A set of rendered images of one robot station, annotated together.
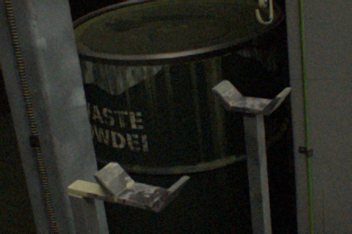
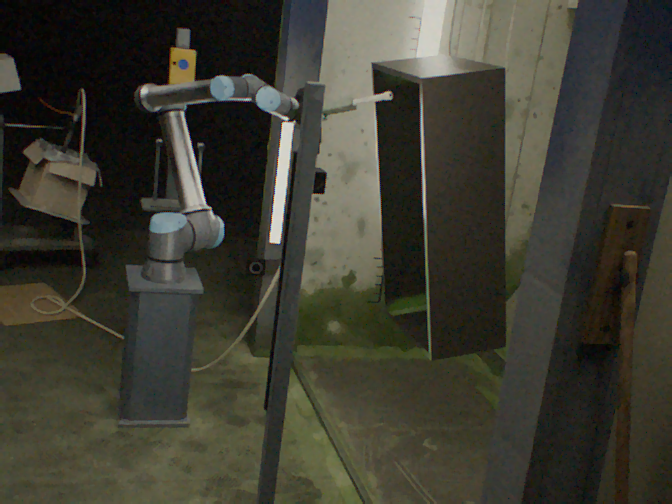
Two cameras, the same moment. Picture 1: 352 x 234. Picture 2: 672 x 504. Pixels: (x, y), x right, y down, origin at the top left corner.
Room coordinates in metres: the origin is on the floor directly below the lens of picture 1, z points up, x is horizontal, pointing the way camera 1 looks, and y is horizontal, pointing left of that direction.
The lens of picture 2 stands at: (-2.38, -3.42, 1.86)
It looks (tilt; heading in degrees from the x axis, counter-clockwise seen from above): 16 degrees down; 38
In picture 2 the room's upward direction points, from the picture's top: 8 degrees clockwise
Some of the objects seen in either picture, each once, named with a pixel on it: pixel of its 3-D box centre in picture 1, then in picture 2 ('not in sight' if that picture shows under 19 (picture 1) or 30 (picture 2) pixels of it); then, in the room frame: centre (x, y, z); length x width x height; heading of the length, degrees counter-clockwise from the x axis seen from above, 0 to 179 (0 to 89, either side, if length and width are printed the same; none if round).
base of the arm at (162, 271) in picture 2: not in sight; (164, 266); (0.12, -0.54, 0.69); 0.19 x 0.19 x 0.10
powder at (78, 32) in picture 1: (172, 26); not in sight; (1.83, -0.02, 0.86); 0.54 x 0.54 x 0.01
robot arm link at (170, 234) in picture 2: not in sight; (168, 235); (0.13, -0.54, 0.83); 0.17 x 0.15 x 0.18; 177
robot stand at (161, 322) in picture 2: not in sight; (158, 345); (0.12, -0.54, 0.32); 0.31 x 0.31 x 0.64; 55
